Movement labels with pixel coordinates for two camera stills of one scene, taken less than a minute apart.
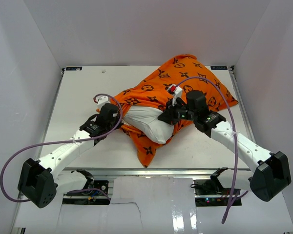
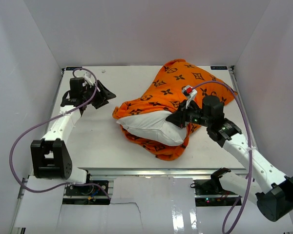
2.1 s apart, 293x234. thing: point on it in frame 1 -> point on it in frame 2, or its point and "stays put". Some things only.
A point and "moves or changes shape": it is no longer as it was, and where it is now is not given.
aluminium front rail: [159, 172] stays put
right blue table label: [219, 68] stays put
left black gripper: [116, 121] -> [100, 97]
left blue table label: [73, 68] stays put
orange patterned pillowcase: [185, 70] moves or changes shape
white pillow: [159, 130] moves or changes shape
